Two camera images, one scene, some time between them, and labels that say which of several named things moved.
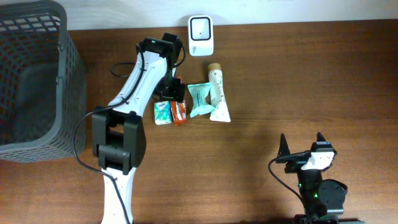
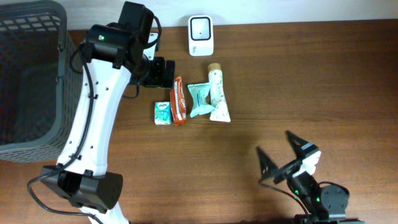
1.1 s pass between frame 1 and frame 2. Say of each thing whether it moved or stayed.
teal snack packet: stayed
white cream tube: stayed
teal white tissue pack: stayed
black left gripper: moved
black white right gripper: moved
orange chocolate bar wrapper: stayed
